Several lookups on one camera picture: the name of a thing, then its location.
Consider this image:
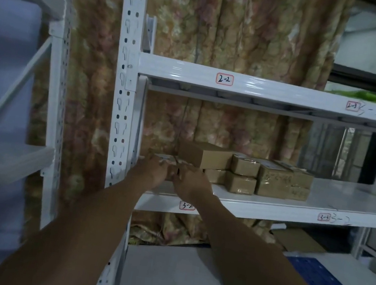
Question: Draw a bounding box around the person's right forearm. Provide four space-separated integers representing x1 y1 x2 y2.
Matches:
178 191 368 285

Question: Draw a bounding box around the small brown cardboard box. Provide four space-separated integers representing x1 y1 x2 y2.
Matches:
201 166 229 186
229 153 262 178
223 171 258 196

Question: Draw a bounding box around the white slotted side rack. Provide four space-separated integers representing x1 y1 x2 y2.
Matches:
0 0 89 234

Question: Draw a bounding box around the white metal shelving rack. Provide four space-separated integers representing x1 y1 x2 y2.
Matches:
79 0 376 285

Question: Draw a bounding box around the person's left forearm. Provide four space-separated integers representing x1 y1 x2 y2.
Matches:
0 155 150 285

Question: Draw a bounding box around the cardboard box with white label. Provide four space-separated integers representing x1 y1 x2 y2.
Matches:
269 160 317 202

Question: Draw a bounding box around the green plastic bag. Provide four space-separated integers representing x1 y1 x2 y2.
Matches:
325 85 376 106

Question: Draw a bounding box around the tall taped cardboard box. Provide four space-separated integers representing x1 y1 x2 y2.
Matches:
253 160 295 201

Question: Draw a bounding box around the small taped cardboard box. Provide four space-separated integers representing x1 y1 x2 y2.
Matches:
150 152 190 184

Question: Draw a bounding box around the floral patterned curtain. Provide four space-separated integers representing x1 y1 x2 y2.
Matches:
7 0 356 283

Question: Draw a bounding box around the flat cardboard sheet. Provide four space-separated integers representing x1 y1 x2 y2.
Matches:
269 225 329 257

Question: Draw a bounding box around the person's left hand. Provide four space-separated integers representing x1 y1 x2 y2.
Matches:
131 154 173 193

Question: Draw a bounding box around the person's right hand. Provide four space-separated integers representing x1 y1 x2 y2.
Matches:
169 163 218 207

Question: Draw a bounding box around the large plain cardboard box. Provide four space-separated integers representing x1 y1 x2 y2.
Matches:
175 138 236 174

